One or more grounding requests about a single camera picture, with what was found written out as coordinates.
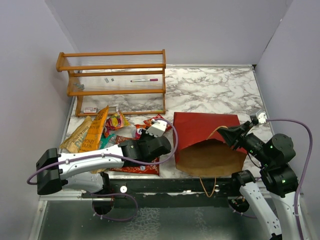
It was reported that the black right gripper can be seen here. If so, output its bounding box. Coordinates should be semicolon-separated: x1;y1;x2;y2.
217;119;274;165

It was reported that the red paper bag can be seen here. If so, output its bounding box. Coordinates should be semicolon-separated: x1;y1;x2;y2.
172;111;248;198

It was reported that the red snack bag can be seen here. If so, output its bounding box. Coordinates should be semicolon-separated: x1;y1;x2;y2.
109;136;160;176

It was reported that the colourful candy packet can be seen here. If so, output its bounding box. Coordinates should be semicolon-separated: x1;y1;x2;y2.
103;110;130;138

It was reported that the teal snack packet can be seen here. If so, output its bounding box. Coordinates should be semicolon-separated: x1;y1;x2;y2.
99;134;117;150

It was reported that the orange honey dijon chips bag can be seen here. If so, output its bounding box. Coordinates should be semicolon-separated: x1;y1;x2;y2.
78;105;109;153

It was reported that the gold chips bag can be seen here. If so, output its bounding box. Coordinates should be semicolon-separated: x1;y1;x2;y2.
59;116;93;153

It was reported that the orange Japanese rice cracker bag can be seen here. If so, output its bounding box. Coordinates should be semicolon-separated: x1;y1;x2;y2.
143;114;172;132

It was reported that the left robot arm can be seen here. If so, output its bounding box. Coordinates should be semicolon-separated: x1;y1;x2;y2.
33;136;174;198

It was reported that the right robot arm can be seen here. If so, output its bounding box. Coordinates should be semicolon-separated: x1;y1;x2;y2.
217;119;311;240

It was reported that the white pink marker pen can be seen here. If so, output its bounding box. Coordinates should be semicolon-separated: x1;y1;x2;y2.
130;78;159;83

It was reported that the wooden three-tier shelf rack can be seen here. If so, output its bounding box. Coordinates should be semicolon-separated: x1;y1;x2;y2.
56;49;167;117

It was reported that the red white small box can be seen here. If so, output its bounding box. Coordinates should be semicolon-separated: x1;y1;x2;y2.
83;107;97;114

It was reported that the small grey clip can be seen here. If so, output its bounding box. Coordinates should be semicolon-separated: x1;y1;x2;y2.
73;83;85;89

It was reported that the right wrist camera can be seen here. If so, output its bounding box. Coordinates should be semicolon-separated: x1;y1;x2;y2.
250;109;267;126

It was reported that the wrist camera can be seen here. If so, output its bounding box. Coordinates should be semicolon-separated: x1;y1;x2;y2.
145;120;167;138
250;109;267;126

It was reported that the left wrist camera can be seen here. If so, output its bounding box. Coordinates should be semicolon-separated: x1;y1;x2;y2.
145;120;167;138

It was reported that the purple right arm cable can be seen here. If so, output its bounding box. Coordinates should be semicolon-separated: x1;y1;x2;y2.
266;118;314;240

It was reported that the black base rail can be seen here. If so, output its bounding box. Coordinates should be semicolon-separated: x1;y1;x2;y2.
82;177;251;210

